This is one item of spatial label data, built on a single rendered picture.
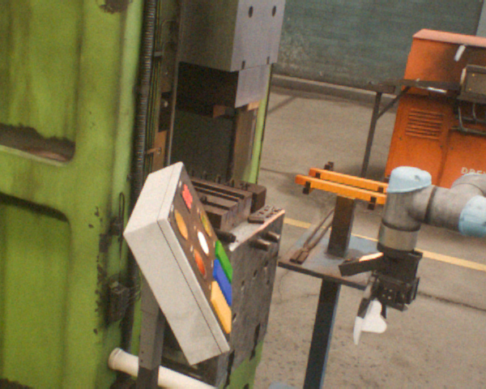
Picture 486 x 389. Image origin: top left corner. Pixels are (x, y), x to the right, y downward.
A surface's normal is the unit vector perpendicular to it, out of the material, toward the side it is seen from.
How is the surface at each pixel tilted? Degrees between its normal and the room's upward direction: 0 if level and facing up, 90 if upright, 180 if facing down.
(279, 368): 0
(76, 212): 90
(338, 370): 0
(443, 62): 90
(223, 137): 90
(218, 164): 90
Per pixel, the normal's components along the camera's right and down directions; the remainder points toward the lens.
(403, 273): -0.55, 0.20
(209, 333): 0.00, 0.32
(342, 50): -0.32, 0.25
